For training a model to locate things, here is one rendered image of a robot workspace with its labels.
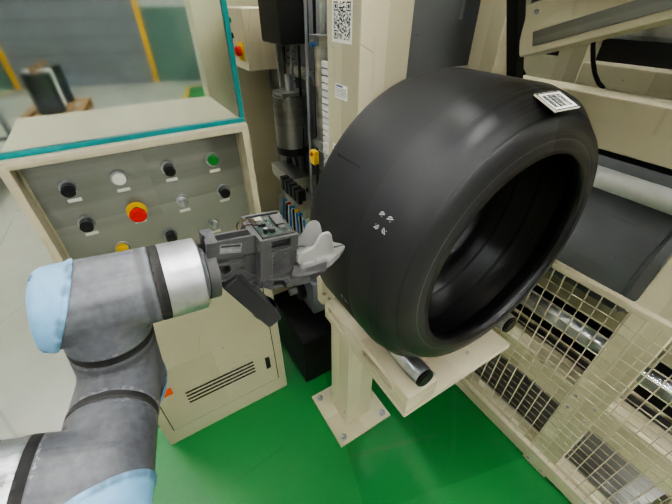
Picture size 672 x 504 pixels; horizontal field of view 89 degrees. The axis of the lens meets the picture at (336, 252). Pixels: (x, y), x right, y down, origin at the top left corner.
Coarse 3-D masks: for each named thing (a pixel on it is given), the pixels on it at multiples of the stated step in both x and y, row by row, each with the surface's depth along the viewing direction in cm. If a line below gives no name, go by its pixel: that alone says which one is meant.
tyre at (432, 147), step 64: (384, 128) 52; (448, 128) 46; (512, 128) 45; (576, 128) 51; (320, 192) 60; (384, 192) 48; (448, 192) 45; (512, 192) 85; (576, 192) 64; (384, 256) 48; (448, 256) 96; (512, 256) 86; (384, 320) 55; (448, 320) 84
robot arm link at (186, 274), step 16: (192, 240) 41; (160, 256) 38; (176, 256) 38; (192, 256) 39; (176, 272) 37; (192, 272) 38; (176, 288) 37; (192, 288) 38; (208, 288) 39; (176, 304) 38; (192, 304) 39; (208, 304) 41
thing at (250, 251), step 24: (264, 216) 47; (216, 240) 40; (240, 240) 41; (264, 240) 41; (288, 240) 44; (216, 264) 40; (240, 264) 44; (264, 264) 43; (288, 264) 47; (216, 288) 41
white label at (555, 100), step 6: (558, 90) 49; (540, 96) 47; (546, 96) 47; (552, 96) 47; (558, 96) 48; (564, 96) 48; (546, 102) 46; (552, 102) 46; (558, 102) 47; (564, 102) 47; (570, 102) 48; (552, 108) 45; (558, 108) 46; (564, 108) 46; (570, 108) 47; (576, 108) 47
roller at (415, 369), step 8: (400, 360) 75; (408, 360) 73; (416, 360) 73; (408, 368) 73; (416, 368) 72; (424, 368) 71; (416, 376) 71; (424, 376) 70; (432, 376) 72; (416, 384) 72; (424, 384) 72
